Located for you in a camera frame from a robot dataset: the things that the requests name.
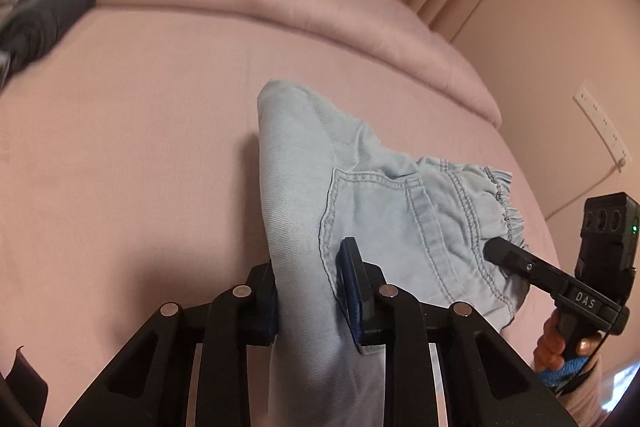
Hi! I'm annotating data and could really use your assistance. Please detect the person's right hand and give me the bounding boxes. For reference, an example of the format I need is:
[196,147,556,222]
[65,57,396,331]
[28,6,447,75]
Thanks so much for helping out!
[532,312,604,371]

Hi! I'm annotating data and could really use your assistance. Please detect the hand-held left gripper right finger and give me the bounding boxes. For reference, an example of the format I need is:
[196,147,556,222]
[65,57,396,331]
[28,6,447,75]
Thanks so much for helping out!
[336,237,568,427]

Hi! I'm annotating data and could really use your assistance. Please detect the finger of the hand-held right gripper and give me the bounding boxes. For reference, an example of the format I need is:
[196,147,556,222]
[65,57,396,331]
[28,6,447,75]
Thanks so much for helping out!
[482,237,572,301]

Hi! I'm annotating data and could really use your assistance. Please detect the light blue pants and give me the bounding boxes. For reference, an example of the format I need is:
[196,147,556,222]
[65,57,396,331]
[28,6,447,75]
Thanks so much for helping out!
[256,79,529,427]

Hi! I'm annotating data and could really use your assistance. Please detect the white wall socket strip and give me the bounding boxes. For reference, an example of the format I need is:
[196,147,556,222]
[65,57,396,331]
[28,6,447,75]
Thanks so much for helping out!
[572,79,632,171]

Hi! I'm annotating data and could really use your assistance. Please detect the dark grey cloth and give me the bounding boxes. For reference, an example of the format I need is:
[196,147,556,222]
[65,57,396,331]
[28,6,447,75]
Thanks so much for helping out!
[0,0,100,74]

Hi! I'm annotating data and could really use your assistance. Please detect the person's right forearm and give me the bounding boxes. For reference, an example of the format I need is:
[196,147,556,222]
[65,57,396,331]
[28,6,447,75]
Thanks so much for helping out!
[560,367,618,427]

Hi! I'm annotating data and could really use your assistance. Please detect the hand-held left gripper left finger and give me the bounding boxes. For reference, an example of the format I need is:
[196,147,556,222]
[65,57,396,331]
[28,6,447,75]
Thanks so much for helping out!
[57,263,279,427]

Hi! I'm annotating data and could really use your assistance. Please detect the pink bed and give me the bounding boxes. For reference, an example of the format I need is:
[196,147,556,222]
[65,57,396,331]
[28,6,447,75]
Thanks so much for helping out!
[0,7,563,427]

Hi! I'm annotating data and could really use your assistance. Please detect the blue cloth cuff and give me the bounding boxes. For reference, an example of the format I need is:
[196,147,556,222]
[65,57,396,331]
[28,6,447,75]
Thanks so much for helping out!
[537,356,597,389]

